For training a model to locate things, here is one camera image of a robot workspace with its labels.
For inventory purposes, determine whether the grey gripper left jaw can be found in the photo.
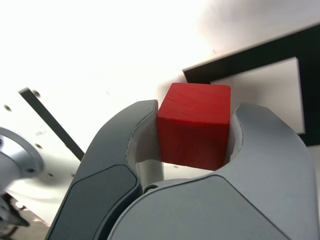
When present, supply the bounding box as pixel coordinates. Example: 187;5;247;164
45;99;165;240

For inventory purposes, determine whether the black tape square outline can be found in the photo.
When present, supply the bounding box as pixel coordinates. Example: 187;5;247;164
182;22;320;146

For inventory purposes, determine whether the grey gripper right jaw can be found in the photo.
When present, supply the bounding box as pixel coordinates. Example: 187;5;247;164
95;102;315;240

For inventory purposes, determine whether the black tape strip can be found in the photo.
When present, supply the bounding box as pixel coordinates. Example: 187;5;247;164
17;86;85;162

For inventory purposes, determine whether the red cube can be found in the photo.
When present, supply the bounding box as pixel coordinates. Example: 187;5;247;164
156;82;232;172

